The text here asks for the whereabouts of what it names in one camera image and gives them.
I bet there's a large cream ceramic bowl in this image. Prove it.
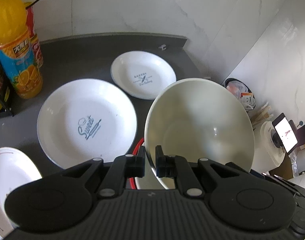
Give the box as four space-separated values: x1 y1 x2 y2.
144 77 255 190

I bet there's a small white bakery plate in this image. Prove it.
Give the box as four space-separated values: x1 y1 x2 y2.
111 51 177 100

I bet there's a red plastic lid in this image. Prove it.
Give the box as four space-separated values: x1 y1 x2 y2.
129 138 144 190

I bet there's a large white sweet plate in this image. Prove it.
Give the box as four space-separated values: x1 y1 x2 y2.
37 79 137 169

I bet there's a brown pot with packets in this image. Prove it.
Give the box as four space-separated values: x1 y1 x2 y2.
224 78 256 112

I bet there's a white plate with red rim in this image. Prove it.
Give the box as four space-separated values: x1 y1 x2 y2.
0 147 42 238

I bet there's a small white clip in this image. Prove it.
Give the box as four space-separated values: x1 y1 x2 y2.
158 44 167 51

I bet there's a smartphone with lit screen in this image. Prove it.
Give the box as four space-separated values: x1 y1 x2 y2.
272 113 298 154

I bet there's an upper red drink can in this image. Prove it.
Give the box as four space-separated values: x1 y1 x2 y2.
25 2 43 69

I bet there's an orange juice bottle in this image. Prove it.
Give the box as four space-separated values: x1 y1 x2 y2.
0 0 43 99

